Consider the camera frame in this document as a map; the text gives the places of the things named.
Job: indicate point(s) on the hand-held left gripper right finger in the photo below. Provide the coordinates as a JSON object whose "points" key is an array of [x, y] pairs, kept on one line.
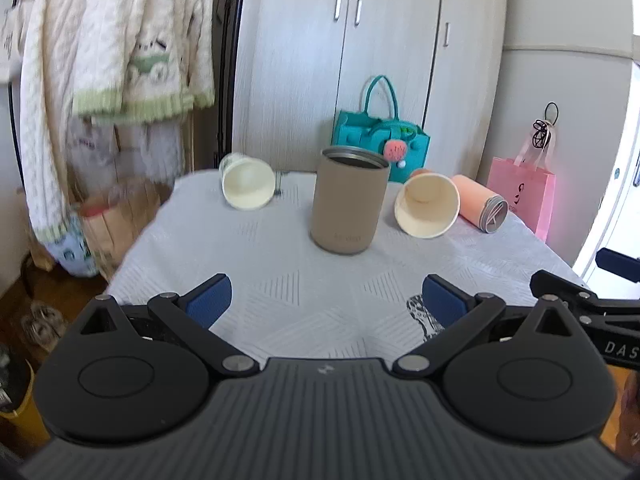
{"points": [[444, 302]]}

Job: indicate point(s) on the orange paper cup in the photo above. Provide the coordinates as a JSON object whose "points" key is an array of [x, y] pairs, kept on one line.
{"points": [[427, 207]]}

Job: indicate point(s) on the white wardrobe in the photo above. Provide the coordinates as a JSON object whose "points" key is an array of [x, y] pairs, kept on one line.
{"points": [[390, 35]]}

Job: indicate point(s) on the peach tumbler cup grey base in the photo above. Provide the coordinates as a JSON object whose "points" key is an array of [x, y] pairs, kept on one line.
{"points": [[475, 197]]}

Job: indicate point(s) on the white patterned tablecloth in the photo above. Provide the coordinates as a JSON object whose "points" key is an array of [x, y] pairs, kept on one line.
{"points": [[300, 270]]}

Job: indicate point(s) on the beige insulated tumbler cup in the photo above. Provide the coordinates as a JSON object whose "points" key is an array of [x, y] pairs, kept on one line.
{"points": [[347, 205]]}

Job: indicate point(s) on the yellow bucket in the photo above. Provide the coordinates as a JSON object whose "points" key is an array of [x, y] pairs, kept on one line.
{"points": [[20, 422]]}

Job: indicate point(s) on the pair of grey shoes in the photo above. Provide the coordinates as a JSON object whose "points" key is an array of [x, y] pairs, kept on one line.
{"points": [[42, 322]]}

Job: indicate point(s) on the white cabinet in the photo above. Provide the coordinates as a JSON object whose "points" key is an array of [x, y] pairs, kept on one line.
{"points": [[550, 10]]}

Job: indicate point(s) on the black clothes rack pole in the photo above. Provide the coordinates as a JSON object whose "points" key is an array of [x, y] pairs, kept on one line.
{"points": [[226, 60]]}

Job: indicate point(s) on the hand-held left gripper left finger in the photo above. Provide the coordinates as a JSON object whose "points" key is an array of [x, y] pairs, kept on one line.
{"points": [[210, 301]]}

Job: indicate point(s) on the teal felt handbag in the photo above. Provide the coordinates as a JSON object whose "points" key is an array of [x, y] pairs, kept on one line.
{"points": [[357, 132]]}

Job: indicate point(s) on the pink strawberry bag charm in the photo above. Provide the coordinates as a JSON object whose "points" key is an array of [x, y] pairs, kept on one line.
{"points": [[394, 150]]}

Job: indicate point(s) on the white paper cup green print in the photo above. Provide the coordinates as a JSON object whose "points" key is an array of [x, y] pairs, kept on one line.
{"points": [[247, 187]]}

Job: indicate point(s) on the brown paper bag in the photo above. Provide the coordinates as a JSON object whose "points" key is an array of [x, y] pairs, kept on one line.
{"points": [[125, 225]]}

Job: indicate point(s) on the cream knit sweater green trim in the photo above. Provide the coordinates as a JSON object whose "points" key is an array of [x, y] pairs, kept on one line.
{"points": [[140, 35]]}

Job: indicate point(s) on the pink paper gift bag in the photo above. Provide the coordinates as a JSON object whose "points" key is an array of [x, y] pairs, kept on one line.
{"points": [[522, 195]]}

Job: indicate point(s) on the cream long knit garment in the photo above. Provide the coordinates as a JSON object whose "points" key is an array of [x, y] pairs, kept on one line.
{"points": [[47, 110]]}

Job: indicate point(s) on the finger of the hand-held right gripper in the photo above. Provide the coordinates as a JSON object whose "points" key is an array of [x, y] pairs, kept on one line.
{"points": [[565, 287], [619, 261]]}

